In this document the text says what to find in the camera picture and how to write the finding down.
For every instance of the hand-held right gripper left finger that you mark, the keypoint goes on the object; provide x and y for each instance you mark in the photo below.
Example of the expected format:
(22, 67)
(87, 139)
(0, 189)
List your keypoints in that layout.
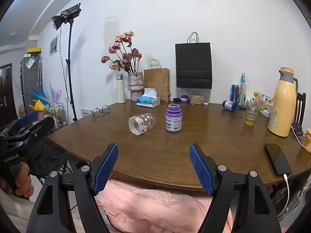
(105, 168)

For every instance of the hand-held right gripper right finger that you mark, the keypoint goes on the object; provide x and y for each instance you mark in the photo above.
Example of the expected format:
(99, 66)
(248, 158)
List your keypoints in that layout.
(201, 170)

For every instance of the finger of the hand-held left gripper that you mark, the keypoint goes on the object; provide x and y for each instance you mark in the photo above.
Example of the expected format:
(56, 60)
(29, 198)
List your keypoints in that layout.
(28, 118)
(42, 125)

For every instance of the floral glass cup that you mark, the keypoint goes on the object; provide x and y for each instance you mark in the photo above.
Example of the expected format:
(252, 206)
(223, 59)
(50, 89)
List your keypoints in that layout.
(142, 124)

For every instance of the person's left forearm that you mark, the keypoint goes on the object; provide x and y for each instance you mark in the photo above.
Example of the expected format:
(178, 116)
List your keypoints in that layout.
(17, 211)

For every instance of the person's left hand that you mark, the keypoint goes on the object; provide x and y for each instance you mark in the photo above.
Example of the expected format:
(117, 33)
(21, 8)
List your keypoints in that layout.
(23, 177)

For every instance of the metal storage rack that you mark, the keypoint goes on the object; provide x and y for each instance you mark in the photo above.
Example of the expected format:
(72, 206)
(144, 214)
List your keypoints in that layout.
(57, 115)

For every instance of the blue clothes hangers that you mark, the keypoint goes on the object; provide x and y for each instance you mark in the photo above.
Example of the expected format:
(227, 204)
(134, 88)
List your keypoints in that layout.
(38, 94)

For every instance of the black folding stool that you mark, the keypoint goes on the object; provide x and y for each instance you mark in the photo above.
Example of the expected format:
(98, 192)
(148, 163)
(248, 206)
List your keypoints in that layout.
(48, 157)

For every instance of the pink clothes hangers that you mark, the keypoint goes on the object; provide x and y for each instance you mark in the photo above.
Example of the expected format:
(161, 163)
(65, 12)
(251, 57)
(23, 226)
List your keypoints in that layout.
(56, 93)

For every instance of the dark wooden door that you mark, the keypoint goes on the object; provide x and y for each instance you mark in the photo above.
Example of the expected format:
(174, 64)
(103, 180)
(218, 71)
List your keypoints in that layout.
(5, 92)

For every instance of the grey refrigerator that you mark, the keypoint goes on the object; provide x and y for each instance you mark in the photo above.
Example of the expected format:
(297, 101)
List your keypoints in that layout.
(30, 82)

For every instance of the black light stand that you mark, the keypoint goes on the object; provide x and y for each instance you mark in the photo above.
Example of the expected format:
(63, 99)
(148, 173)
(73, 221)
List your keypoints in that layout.
(70, 77)

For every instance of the black eyeglasses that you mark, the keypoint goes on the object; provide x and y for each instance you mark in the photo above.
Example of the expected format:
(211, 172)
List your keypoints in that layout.
(100, 111)

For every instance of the purple supplement bottle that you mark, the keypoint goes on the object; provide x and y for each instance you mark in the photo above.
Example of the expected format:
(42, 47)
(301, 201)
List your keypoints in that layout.
(173, 119)

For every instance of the pink quilted garment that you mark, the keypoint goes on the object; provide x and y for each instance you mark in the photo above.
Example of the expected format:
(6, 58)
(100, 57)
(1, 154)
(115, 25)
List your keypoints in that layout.
(158, 208)

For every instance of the yellow box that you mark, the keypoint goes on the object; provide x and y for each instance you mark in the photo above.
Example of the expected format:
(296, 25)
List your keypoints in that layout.
(34, 50)

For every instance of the blue pill bottle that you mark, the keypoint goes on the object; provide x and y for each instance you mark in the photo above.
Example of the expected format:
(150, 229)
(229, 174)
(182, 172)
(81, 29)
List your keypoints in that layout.
(229, 105)

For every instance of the clear jar of oats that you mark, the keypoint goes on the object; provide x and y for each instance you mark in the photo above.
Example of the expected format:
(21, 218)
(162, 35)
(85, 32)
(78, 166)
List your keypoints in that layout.
(197, 98)

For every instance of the small blue jar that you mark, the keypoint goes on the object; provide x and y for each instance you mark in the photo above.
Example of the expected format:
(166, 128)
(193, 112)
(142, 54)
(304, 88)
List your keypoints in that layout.
(184, 99)

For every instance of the drinking glass with yellow liquid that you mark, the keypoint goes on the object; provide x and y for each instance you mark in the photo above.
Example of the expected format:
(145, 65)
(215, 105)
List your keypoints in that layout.
(251, 116)

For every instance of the black smartphone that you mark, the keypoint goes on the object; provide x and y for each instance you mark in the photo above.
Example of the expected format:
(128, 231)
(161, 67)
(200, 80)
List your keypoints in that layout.
(277, 159)

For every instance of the blue tissue box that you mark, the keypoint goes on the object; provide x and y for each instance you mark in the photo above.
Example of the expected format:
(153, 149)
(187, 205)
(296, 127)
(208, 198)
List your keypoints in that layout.
(148, 100)

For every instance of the white thermos bottle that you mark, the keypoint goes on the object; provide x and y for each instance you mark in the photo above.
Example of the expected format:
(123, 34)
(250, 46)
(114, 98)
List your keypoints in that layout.
(121, 89)

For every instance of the blue drink can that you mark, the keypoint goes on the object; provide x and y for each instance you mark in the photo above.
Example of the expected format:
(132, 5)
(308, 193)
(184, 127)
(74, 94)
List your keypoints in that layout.
(234, 93)

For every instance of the clear glass bottle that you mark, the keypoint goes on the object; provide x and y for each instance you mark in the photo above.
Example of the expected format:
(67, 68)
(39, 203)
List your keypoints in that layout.
(242, 92)

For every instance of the pink ceramic vase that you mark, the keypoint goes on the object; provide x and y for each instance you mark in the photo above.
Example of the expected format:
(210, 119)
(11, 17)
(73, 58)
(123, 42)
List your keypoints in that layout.
(136, 85)

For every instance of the colourful snack packets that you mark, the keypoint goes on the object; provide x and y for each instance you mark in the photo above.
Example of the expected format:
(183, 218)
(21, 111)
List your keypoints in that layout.
(261, 99)

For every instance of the brown paper bag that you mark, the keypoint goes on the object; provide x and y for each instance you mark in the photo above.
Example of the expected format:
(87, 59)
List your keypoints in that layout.
(156, 82)

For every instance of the yellow thermos jug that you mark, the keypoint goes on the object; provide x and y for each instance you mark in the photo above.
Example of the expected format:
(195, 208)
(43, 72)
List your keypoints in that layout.
(281, 106)

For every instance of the black paper bag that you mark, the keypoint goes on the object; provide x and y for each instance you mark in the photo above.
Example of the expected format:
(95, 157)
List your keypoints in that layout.
(193, 65)

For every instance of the dried pink roses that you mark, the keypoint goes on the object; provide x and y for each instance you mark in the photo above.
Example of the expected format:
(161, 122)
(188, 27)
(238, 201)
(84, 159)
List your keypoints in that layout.
(125, 55)

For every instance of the black studio light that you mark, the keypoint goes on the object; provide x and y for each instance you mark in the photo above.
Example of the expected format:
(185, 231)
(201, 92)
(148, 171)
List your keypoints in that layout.
(65, 15)

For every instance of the yellow bear mug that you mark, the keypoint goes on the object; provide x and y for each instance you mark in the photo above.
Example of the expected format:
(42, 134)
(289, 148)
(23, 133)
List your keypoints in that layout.
(307, 140)

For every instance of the dark wooden chair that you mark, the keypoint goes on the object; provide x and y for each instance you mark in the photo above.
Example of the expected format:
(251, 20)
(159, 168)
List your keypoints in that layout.
(301, 111)

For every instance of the white wall socket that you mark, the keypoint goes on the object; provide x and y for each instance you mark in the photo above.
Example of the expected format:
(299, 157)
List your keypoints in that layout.
(86, 112)

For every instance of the wall poster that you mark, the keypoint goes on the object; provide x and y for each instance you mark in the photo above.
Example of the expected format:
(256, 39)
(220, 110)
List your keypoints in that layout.
(54, 45)

